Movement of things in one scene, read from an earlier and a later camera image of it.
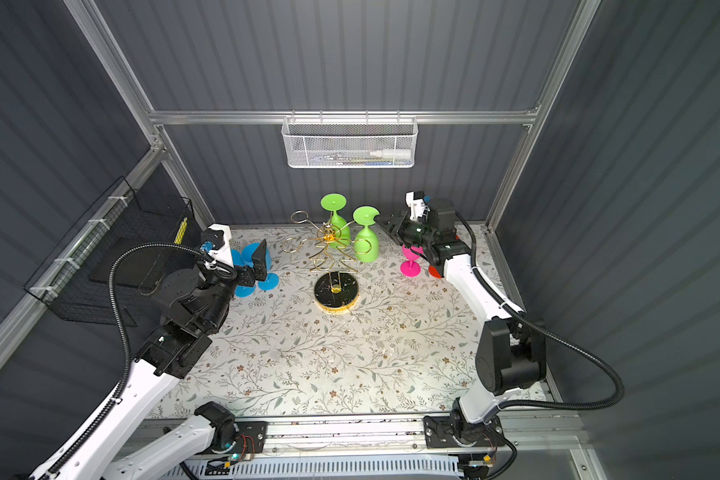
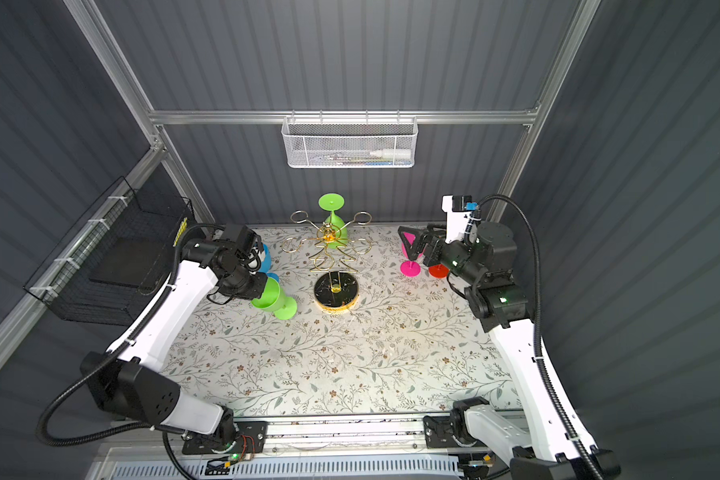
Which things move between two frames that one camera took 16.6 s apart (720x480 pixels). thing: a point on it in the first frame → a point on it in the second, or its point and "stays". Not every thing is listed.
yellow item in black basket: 181,231 stays
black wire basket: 75,282 stays
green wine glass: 366,241 → 274,300
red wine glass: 434,272 stays
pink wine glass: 411,268 stays
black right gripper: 399,221 → 435,241
